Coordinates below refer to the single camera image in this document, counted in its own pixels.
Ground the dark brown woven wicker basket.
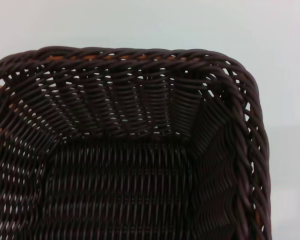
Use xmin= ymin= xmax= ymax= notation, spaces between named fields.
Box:
xmin=0 ymin=45 xmax=274 ymax=240

